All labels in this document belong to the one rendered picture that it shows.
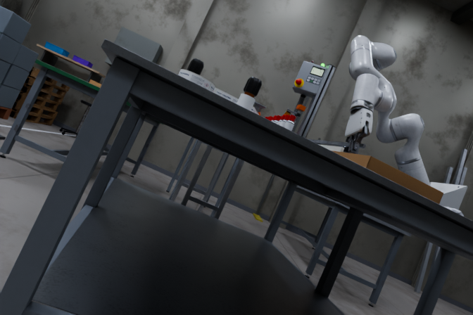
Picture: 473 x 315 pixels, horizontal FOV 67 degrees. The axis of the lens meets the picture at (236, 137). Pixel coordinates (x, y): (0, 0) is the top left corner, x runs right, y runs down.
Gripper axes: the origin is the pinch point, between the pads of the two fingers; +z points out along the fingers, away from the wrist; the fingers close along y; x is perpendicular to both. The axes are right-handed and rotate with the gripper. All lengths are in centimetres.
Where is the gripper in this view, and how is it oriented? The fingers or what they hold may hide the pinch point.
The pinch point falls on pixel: (353, 148)
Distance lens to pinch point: 136.2
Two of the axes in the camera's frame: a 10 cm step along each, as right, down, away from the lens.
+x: -8.8, -4.2, -2.2
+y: -3.5, 2.8, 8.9
